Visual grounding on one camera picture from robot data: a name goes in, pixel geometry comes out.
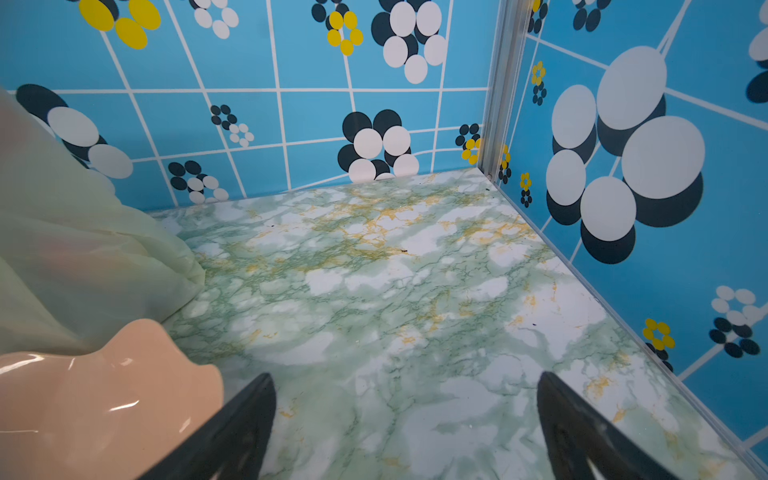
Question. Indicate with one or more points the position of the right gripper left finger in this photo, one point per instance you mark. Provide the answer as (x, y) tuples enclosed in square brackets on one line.
[(230, 445)]

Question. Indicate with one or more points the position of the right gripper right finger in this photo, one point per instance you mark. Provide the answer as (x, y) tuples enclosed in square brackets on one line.
[(581, 442)]

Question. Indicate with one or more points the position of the pink scalloped fruit bowl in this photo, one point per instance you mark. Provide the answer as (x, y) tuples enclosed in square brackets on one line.
[(110, 414)]

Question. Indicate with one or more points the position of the cream printed plastic bag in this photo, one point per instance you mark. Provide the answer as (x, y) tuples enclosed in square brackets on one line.
[(77, 265)]

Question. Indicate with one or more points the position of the right aluminium corner post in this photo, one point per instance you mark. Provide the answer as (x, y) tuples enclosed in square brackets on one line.
[(507, 56)]

